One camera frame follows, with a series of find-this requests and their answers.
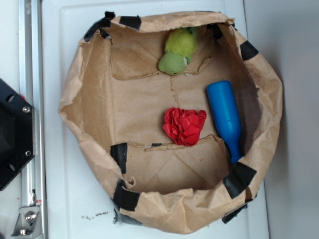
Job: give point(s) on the blue plastic bottle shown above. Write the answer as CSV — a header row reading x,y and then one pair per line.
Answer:
x,y
226,116

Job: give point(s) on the white plastic tray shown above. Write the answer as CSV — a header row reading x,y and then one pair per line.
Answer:
x,y
77,205

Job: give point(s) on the aluminium frame rail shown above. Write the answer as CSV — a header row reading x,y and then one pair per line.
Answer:
x,y
33,182

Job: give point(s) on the green plush animal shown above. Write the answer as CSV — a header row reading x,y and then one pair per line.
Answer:
x,y
180,47

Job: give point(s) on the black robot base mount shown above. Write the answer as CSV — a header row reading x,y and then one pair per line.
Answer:
x,y
16,134

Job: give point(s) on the metal corner bracket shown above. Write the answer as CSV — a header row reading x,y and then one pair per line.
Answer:
x,y
28,224

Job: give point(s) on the brown paper bag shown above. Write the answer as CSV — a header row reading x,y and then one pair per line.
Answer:
x,y
115,98

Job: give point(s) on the red crumpled paper ball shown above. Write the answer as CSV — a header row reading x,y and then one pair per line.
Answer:
x,y
184,126

